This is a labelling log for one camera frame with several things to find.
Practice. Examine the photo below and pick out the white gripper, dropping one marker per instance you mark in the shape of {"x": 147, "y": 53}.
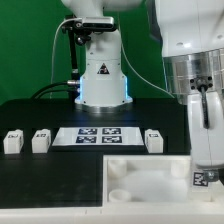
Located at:
{"x": 207, "y": 144}

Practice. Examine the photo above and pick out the white square tabletop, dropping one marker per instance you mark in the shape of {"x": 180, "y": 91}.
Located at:
{"x": 158, "y": 179}

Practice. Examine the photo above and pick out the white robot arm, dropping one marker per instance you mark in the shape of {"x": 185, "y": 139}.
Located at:
{"x": 192, "y": 33}

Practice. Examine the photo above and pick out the white sheet with tags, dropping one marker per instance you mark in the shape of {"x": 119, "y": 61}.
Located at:
{"x": 98, "y": 136}

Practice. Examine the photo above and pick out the black camera stand pole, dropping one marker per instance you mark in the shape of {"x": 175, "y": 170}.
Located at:
{"x": 75, "y": 73}

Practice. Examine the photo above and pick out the black camera on mount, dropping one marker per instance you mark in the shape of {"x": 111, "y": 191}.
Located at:
{"x": 83, "y": 27}

